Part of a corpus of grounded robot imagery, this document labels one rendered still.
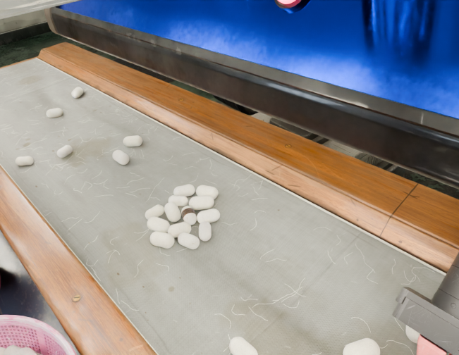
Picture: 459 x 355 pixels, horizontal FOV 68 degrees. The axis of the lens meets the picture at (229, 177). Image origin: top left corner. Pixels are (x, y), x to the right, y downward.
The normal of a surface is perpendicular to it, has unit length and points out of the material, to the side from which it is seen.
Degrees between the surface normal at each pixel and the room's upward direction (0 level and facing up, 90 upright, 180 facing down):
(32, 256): 0
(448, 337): 41
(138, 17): 58
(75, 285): 0
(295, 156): 0
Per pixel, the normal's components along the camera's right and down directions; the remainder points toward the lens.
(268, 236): -0.07, -0.77
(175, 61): -0.70, 0.49
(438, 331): -0.51, -0.26
